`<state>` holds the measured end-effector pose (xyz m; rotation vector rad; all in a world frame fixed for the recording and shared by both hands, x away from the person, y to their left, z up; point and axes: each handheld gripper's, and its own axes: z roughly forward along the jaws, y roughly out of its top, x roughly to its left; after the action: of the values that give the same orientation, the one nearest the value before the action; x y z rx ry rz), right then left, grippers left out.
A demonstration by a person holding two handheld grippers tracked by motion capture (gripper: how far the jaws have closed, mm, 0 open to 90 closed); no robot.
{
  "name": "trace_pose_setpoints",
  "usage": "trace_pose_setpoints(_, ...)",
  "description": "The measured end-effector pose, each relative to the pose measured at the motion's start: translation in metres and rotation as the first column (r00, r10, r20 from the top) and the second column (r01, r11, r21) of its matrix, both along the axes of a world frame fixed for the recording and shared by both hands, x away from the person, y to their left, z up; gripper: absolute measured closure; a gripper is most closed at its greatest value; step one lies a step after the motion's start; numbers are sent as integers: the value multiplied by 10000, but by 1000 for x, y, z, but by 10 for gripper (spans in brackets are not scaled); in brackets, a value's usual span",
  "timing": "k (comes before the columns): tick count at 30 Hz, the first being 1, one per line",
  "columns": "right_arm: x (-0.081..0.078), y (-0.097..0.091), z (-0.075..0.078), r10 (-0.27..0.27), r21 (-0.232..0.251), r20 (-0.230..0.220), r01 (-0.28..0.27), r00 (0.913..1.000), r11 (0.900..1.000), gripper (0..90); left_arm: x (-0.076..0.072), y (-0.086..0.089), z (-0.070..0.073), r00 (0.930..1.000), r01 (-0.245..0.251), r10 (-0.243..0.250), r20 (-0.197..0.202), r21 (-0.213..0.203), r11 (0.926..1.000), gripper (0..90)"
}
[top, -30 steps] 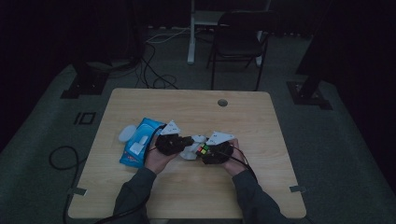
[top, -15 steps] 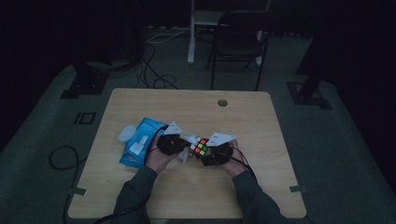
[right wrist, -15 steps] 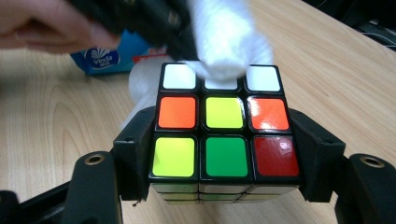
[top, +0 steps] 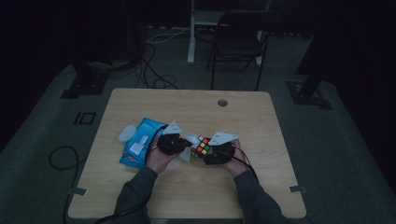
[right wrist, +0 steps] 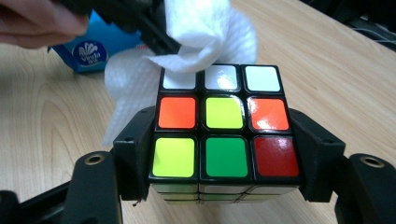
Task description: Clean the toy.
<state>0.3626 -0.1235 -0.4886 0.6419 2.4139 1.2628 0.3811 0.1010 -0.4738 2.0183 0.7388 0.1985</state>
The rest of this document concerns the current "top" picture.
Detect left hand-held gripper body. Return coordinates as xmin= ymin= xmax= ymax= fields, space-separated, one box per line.
xmin=156 ymin=119 xmax=189 ymax=157

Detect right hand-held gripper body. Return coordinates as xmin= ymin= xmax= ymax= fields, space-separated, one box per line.
xmin=203 ymin=131 xmax=238 ymax=166

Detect white wet wipe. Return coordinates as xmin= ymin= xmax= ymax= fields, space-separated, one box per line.
xmin=179 ymin=133 xmax=201 ymax=163

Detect multicoloured puzzle cube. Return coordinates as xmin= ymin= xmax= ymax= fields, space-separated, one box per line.
xmin=191 ymin=135 xmax=213 ymax=157

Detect blue wet wipes pack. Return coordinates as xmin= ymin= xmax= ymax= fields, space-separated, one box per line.
xmin=118 ymin=117 xmax=170 ymax=169

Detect person's right hand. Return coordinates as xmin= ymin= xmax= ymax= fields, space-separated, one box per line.
xmin=221 ymin=138 xmax=250 ymax=178

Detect person's left hand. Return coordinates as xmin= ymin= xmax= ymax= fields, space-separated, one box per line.
xmin=145 ymin=145 xmax=182 ymax=175

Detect black folding chair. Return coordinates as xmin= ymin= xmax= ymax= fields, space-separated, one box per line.
xmin=205 ymin=10 xmax=280 ymax=92

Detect black stand base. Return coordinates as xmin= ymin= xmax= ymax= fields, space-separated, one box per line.
xmin=286 ymin=0 xmax=333 ymax=111
xmin=60 ymin=60 xmax=110 ymax=100

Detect right hand-held gripper cable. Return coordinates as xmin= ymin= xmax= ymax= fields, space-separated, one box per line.
xmin=231 ymin=145 xmax=260 ymax=184

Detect hand-held gripper cable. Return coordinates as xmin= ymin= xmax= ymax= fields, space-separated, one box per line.
xmin=92 ymin=125 xmax=170 ymax=224
xmin=231 ymin=145 xmax=260 ymax=184

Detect black tangled floor cables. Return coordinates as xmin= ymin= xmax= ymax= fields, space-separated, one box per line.
xmin=134 ymin=41 xmax=180 ymax=91

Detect left hand-held gripper cable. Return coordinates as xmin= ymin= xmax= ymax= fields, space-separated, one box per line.
xmin=92 ymin=125 xmax=170 ymax=224

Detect black looped floor cable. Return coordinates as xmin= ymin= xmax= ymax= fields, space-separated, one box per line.
xmin=48 ymin=145 xmax=89 ymax=224

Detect white floor cable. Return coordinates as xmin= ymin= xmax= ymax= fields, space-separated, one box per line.
xmin=145 ymin=26 xmax=192 ymax=45

